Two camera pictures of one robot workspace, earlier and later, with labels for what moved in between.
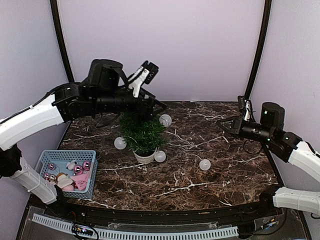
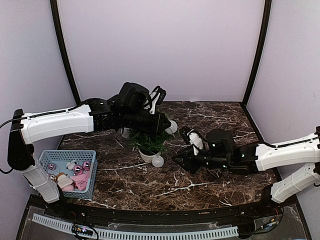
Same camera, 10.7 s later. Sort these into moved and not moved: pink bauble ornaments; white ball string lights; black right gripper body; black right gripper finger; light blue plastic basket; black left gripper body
Moved: black right gripper finger; white ball string lights; black left gripper body; black right gripper body
Not moved: light blue plastic basket; pink bauble ornaments
